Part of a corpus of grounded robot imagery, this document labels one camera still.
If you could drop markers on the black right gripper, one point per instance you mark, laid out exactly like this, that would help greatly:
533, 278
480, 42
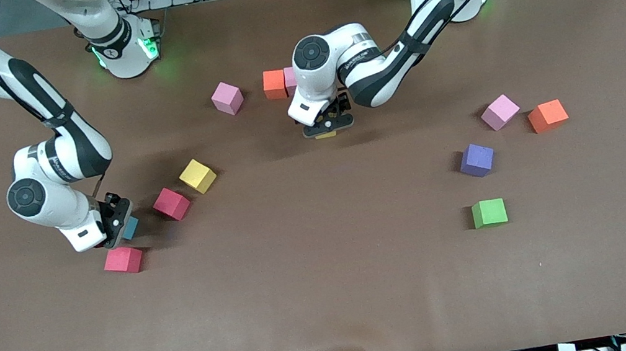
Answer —
116, 210

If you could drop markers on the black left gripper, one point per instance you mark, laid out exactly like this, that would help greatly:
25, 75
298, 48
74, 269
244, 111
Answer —
343, 102

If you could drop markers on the yellow foam cube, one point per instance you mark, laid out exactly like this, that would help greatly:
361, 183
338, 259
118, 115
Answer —
197, 175
326, 134

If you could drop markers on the cyan foam cube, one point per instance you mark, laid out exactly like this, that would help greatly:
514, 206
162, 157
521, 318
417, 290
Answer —
131, 228

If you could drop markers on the pink foam cube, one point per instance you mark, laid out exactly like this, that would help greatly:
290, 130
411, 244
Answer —
227, 98
290, 82
499, 111

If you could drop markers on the red foam cube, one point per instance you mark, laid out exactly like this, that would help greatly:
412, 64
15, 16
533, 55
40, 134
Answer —
123, 259
171, 203

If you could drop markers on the orange foam cube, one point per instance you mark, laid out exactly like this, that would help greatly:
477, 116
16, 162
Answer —
274, 83
548, 115

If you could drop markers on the purple foam cube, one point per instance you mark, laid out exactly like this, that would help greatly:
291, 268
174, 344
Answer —
477, 160

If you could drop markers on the green foam cube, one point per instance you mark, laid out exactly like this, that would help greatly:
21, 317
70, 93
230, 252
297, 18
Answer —
489, 213

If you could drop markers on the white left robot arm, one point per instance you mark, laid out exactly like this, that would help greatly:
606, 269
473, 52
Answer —
329, 82

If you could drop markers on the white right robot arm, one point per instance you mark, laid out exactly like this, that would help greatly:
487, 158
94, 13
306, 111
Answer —
61, 209

